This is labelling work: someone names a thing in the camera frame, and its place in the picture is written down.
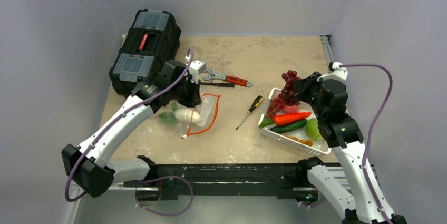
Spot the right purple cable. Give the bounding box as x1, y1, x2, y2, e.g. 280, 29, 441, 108
337, 63, 394, 224

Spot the light red grape bunch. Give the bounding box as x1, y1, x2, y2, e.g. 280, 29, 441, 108
266, 96, 284, 119

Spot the orange carrot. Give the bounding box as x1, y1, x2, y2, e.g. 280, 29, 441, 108
273, 112, 312, 126

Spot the black yellow-handled screwdriver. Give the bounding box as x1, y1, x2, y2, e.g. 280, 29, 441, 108
235, 95, 263, 131

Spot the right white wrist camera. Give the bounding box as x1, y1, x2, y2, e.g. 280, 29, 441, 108
317, 62, 348, 84

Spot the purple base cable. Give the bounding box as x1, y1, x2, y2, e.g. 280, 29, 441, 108
135, 176, 194, 217

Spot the dark red grape bunch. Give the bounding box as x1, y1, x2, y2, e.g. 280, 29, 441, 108
279, 70, 300, 106

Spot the clear orange-zip bag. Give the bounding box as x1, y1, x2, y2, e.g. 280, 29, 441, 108
158, 93, 221, 139

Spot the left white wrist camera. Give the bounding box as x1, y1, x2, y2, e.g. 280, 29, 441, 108
188, 60, 207, 84

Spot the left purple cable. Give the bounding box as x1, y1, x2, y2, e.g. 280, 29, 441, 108
64, 48, 195, 202

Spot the green bell pepper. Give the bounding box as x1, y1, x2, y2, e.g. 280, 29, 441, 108
258, 116, 275, 129

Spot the black plastic toolbox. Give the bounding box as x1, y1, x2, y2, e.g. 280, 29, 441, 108
109, 9, 181, 98

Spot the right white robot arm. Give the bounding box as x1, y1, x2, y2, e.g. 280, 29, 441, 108
294, 72, 406, 223

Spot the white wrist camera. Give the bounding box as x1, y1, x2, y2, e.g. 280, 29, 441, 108
317, 62, 348, 84
188, 60, 207, 84

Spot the green lettuce leaf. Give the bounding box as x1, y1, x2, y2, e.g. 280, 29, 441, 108
305, 118, 323, 140

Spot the green cucumber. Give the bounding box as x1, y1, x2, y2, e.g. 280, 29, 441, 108
269, 119, 307, 134

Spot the white radish with leaves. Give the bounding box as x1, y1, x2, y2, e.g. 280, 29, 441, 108
159, 102, 201, 124

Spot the white plastic basket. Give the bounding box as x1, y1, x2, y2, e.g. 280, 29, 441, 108
258, 88, 331, 156

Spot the red pink fruit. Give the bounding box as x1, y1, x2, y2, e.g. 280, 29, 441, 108
282, 105, 300, 114

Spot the black T-handle tool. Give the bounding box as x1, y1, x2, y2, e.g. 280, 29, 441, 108
200, 82, 235, 87

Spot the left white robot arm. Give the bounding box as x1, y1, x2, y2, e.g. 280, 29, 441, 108
62, 60, 206, 202

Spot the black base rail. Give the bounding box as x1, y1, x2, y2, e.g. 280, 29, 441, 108
123, 157, 323, 202

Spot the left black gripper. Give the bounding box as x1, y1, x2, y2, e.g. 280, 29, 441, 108
170, 75, 201, 108

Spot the red-handled adjustable wrench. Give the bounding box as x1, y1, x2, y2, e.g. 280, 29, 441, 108
203, 69, 253, 87

